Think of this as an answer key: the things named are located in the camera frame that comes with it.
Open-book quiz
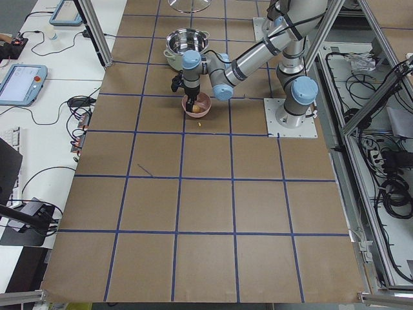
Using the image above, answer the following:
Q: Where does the white paper cup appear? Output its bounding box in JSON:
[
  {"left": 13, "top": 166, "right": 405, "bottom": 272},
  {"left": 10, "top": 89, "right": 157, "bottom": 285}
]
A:
[{"left": 45, "top": 25, "right": 57, "bottom": 41}]

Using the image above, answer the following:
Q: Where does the near blue teach pendant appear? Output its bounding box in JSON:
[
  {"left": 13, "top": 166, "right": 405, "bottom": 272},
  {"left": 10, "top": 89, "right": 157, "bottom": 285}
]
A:
[{"left": 1, "top": 64, "right": 48, "bottom": 107}]

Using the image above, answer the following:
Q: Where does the glass pot lid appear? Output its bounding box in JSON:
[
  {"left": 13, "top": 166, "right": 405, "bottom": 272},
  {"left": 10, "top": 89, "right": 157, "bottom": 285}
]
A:
[{"left": 168, "top": 0, "right": 212, "bottom": 14}]

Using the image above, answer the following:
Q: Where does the white keyboard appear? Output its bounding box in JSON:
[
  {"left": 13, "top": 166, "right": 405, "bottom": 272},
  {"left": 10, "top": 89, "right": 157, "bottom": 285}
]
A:
[{"left": 1, "top": 127, "right": 21, "bottom": 207}]

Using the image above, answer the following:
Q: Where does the aluminium frame post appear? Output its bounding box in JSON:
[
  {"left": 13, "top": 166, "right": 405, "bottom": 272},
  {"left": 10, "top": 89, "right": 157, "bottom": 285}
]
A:
[{"left": 78, "top": 0, "right": 113, "bottom": 68}]

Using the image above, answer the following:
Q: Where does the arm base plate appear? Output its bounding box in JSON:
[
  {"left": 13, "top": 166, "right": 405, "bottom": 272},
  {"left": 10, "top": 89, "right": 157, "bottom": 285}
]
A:
[
  {"left": 252, "top": 17, "right": 271, "bottom": 36},
  {"left": 263, "top": 98, "right": 318, "bottom": 139}
]

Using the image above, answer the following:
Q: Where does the blue teach pendant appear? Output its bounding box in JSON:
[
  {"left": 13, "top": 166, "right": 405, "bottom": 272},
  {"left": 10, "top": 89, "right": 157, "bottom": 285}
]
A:
[
  {"left": 49, "top": 0, "right": 83, "bottom": 26},
  {"left": 1, "top": 64, "right": 48, "bottom": 107}
]

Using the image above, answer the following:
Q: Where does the black monitor stand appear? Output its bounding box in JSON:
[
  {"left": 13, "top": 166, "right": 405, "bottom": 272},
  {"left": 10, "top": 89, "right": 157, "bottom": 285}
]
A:
[{"left": 1, "top": 140, "right": 58, "bottom": 246}]

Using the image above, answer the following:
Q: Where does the far blue teach pendant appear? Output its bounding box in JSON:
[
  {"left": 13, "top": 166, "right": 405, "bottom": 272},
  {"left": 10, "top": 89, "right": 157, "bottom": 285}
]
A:
[{"left": 49, "top": 0, "right": 83, "bottom": 26}]

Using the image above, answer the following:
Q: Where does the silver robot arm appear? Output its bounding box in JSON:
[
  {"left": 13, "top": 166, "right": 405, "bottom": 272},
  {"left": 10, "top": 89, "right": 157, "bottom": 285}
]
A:
[{"left": 175, "top": 1, "right": 328, "bottom": 129}]

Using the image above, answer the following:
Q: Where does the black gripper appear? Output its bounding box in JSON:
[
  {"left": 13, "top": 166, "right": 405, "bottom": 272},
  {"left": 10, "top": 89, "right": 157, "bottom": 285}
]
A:
[{"left": 183, "top": 73, "right": 200, "bottom": 112}]

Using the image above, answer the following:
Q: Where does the steel pot with green base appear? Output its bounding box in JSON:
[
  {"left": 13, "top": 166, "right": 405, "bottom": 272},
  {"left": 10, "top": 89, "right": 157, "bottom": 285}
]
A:
[{"left": 163, "top": 28, "right": 210, "bottom": 71}]

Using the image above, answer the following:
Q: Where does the pink bowl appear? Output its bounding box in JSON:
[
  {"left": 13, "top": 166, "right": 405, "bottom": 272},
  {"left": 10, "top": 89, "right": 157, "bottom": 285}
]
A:
[{"left": 181, "top": 92, "right": 212, "bottom": 118}]

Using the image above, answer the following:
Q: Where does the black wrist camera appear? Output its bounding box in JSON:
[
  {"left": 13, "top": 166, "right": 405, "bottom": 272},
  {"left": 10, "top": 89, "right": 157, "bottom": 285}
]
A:
[{"left": 170, "top": 74, "right": 183, "bottom": 92}]

